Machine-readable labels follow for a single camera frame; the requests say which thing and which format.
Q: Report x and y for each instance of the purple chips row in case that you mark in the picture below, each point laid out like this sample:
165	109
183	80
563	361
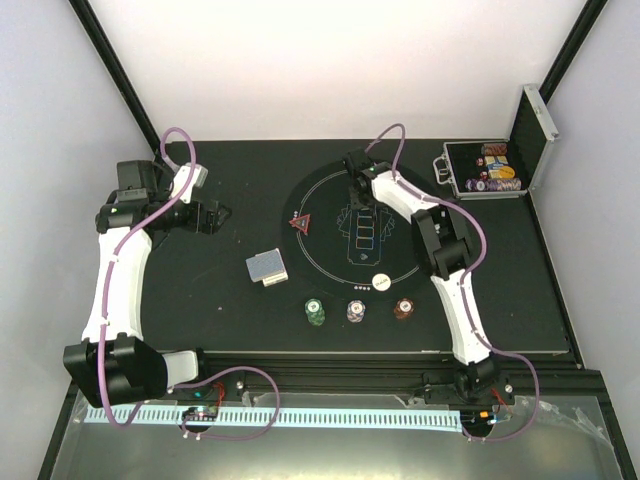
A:
493	185

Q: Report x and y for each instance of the green poker chip stack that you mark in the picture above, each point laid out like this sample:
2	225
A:
315	312

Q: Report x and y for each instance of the blue poker chip stack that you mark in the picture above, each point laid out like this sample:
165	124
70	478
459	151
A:
355	311

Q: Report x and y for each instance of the card boxes in case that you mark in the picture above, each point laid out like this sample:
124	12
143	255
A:
498	167

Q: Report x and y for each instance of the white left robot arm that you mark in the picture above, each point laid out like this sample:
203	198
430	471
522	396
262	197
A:
112	350

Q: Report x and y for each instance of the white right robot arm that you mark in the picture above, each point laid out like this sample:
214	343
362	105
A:
442	247

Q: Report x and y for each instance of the white slotted cable duct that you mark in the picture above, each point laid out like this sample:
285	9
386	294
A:
259	417

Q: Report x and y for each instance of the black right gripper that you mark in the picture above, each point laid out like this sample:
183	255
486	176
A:
355	201

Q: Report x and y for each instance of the brown chips row in case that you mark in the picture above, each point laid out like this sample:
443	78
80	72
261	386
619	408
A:
494	149

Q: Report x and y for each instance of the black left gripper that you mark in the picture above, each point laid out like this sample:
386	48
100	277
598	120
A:
194	223

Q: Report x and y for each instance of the white dealer button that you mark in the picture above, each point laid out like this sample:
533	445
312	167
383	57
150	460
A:
381	282

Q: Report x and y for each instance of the round black poker mat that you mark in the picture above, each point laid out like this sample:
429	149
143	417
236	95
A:
344	248

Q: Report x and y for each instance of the aluminium poker case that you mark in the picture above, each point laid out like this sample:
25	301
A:
530	144

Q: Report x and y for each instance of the red triangle marker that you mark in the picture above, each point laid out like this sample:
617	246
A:
301	223

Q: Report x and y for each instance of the red poker chip stack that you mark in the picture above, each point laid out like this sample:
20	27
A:
404	309

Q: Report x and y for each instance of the black left motor block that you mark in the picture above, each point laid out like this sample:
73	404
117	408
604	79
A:
136	181

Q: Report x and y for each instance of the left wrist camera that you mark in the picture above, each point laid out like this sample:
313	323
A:
184	186

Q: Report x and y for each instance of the black aluminium rail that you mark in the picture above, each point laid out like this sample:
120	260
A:
559	375

